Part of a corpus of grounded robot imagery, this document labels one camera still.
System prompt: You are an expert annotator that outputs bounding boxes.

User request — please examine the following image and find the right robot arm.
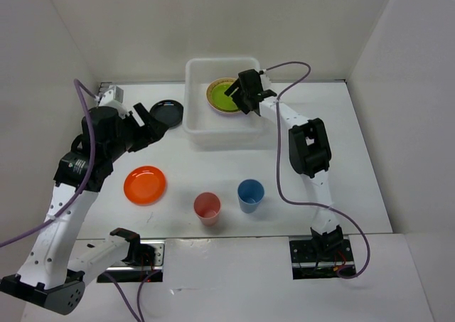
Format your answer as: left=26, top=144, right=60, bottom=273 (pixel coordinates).
left=225, top=69, right=343, bottom=263

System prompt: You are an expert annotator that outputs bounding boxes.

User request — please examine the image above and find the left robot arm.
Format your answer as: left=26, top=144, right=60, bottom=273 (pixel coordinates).
left=1, top=103, right=168, bottom=315

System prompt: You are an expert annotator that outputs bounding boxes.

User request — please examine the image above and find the purple plate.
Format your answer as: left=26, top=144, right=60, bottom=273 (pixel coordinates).
left=213, top=107, right=242, bottom=117

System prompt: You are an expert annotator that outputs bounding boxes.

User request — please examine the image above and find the black plate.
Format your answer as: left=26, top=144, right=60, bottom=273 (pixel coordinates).
left=149, top=100, right=183, bottom=129

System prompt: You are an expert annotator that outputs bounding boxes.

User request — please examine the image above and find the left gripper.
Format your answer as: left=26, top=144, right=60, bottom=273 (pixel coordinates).
left=107, top=102, right=168, bottom=161

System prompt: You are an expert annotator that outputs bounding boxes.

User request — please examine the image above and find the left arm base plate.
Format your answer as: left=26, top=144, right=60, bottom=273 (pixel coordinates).
left=105, top=239, right=165, bottom=284

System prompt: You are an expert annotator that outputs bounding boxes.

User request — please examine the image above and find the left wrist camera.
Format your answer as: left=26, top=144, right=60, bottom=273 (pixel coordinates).
left=96, top=85, right=126, bottom=112

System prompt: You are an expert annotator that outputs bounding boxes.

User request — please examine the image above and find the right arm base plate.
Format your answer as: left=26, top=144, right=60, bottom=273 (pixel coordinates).
left=289, top=238, right=356, bottom=280

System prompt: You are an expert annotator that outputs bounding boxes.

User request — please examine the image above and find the pink cup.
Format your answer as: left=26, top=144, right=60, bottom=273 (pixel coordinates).
left=193, top=192, right=221, bottom=227

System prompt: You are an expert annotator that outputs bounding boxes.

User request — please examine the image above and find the white plastic bin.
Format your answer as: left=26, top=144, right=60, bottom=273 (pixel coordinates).
left=183, top=57, right=264, bottom=149

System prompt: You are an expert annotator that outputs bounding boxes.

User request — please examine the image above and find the orange plate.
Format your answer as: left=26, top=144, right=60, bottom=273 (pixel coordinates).
left=123, top=166, right=167, bottom=206

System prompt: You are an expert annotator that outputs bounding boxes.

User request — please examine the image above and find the blue cup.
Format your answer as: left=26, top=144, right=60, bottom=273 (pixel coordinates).
left=237, top=179, right=265, bottom=214

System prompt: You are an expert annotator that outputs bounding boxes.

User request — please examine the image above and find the beige plate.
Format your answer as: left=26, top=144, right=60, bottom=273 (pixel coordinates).
left=205, top=77, right=246, bottom=116

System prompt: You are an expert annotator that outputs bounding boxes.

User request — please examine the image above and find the green plate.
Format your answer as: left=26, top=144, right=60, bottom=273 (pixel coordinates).
left=211, top=82, right=238, bottom=112

